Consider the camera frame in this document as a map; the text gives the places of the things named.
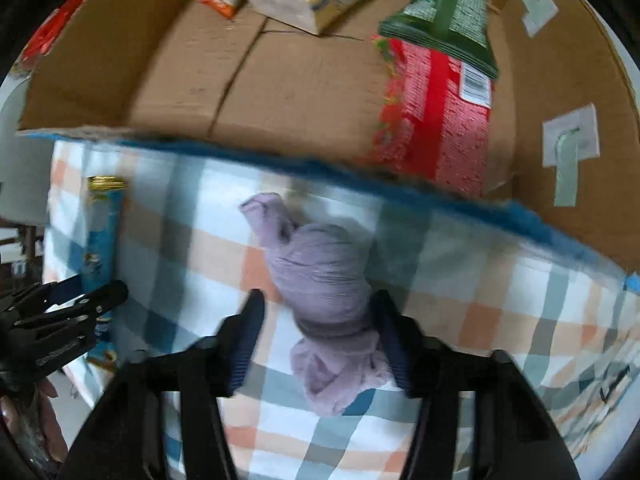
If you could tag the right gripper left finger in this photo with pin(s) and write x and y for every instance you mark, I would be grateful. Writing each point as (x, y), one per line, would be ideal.
(124, 435)

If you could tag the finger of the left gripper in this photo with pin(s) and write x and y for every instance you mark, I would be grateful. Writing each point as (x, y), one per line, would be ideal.
(38, 298)
(91, 305)

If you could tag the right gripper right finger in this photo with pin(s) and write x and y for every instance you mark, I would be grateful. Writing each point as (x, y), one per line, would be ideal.
(514, 436)

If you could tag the lilac cloth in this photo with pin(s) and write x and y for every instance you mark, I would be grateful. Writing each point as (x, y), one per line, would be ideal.
(317, 270)

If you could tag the red floral snack bag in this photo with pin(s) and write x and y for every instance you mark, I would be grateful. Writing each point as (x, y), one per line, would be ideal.
(434, 123)

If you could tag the left hand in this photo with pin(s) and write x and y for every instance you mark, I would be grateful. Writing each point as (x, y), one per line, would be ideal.
(49, 432)

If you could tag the blue gold snack tube pack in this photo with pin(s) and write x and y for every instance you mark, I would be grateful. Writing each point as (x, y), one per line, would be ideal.
(103, 207)

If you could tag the plaid checkered tablecloth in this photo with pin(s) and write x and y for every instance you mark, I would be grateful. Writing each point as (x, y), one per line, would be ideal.
(188, 257)

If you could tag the cardboard box with blue print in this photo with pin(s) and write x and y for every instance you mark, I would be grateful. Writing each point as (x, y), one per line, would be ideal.
(564, 129)

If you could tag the red plastic bag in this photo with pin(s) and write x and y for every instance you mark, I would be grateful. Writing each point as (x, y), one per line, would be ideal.
(44, 37)

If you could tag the green snack bag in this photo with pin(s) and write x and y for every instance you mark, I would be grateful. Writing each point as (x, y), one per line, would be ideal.
(458, 28)

